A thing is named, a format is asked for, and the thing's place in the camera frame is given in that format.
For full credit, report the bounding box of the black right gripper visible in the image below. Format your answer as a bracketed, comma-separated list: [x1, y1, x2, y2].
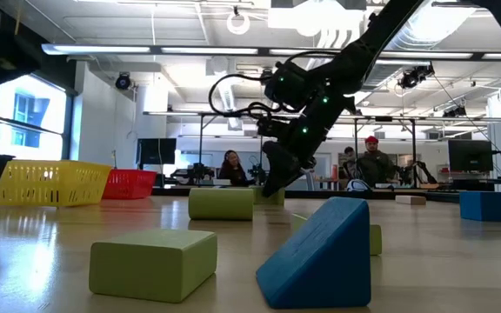
[256, 92, 348, 198]

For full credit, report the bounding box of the green wooden cylinder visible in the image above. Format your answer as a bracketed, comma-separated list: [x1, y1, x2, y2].
[188, 187, 255, 222]

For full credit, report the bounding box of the blue wooden triangle prism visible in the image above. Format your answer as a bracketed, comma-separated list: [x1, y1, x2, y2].
[255, 196, 372, 310]

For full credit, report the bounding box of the green wooden block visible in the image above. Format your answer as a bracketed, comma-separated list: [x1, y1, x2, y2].
[291, 212, 384, 256]

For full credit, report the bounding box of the small natural wood block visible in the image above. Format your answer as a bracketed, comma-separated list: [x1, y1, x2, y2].
[395, 195, 427, 206]

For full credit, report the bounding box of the large green rectangular block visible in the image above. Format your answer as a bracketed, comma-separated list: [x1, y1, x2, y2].
[88, 229, 218, 304]

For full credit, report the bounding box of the blue wooden cube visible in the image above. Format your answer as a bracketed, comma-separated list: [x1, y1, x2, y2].
[459, 190, 501, 223]

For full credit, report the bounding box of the person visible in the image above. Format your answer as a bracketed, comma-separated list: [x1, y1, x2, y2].
[218, 150, 251, 187]
[357, 135, 398, 188]
[343, 146, 359, 179]

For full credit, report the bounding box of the white and black ball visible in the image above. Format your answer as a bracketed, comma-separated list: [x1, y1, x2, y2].
[345, 178, 372, 193]

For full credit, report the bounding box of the black computer monitor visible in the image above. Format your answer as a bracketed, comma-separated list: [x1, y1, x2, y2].
[137, 137, 177, 165]
[447, 138, 494, 173]

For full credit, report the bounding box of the long ceiling light bar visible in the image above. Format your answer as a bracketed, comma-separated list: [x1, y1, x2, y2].
[41, 43, 501, 61]

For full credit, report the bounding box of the red plastic basket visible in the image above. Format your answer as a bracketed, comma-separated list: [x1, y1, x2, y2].
[101, 169, 158, 201]

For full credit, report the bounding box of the black ceiling spotlight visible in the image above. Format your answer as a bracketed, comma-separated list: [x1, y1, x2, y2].
[115, 72, 132, 91]

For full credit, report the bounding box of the yellow plastic basket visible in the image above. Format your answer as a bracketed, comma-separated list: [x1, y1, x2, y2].
[0, 159, 113, 208]

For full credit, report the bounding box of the large window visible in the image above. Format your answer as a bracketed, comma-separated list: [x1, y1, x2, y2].
[0, 72, 76, 162]

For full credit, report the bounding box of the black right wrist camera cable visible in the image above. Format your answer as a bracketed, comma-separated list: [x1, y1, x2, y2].
[208, 50, 341, 121]

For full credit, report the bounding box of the black metal station frame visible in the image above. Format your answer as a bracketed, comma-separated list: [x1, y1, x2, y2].
[353, 116, 418, 188]
[197, 111, 265, 188]

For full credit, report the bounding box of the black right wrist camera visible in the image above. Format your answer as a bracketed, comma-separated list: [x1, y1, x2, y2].
[262, 60, 311, 110]

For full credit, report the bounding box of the black table frame rail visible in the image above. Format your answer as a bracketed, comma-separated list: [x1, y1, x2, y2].
[152, 186, 501, 210]

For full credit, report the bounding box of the white hanging ring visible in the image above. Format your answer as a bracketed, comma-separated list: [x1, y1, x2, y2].
[226, 11, 251, 36]

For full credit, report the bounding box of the black ceiling camera cluster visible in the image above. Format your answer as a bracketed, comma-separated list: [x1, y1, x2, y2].
[443, 105, 468, 118]
[397, 63, 436, 90]

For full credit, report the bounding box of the silver ventilation duct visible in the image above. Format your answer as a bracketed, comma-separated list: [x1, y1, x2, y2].
[357, 0, 480, 90]

